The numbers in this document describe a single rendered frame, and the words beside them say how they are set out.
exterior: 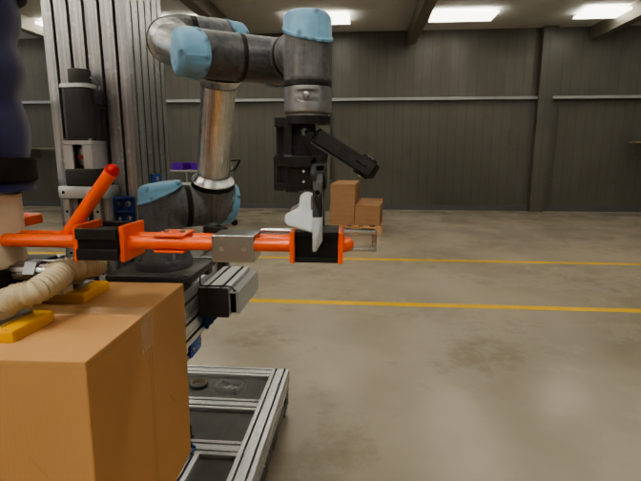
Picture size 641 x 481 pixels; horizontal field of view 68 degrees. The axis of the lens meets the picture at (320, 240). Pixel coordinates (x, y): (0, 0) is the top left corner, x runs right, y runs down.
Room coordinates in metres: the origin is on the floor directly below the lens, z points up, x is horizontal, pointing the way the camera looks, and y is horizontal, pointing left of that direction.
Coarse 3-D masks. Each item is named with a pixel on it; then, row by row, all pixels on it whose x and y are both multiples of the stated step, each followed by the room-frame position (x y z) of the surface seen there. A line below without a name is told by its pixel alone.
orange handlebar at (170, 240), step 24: (24, 216) 1.00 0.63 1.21; (0, 240) 0.76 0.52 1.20; (24, 240) 0.76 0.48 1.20; (48, 240) 0.76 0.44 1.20; (72, 240) 0.76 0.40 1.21; (144, 240) 0.75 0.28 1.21; (168, 240) 0.75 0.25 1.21; (192, 240) 0.75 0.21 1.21; (264, 240) 0.75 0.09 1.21; (288, 240) 0.74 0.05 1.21
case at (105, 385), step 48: (144, 288) 0.93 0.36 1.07; (48, 336) 0.67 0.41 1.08; (96, 336) 0.67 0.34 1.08; (144, 336) 0.77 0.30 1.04; (0, 384) 0.59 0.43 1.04; (48, 384) 0.58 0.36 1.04; (96, 384) 0.60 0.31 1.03; (144, 384) 0.75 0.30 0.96; (0, 432) 0.59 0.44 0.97; (48, 432) 0.58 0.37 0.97; (96, 432) 0.59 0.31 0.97; (144, 432) 0.74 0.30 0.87; (0, 480) 0.59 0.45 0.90; (48, 480) 0.58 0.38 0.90; (96, 480) 0.58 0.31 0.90; (144, 480) 0.73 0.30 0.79
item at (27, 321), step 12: (24, 312) 0.71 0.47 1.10; (36, 312) 0.73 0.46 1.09; (48, 312) 0.73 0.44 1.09; (0, 324) 0.66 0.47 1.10; (12, 324) 0.67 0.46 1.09; (24, 324) 0.67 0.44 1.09; (36, 324) 0.70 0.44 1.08; (0, 336) 0.64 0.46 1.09; (12, 336) 0.64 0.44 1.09; (24, 336) 0.67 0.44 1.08
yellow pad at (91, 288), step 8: (88, 280) 0.91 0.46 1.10; (80, 288) 0.87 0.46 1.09; (88, 288) 0.87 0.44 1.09; (96, 288) 0.88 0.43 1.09; (104, 288) 0.91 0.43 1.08; (56, 296) 0.83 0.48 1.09; (64, 296) 0.83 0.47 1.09; (72, 296) 0.83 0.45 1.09; (80, 296) 0.83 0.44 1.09; (88, 296) 0.85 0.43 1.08
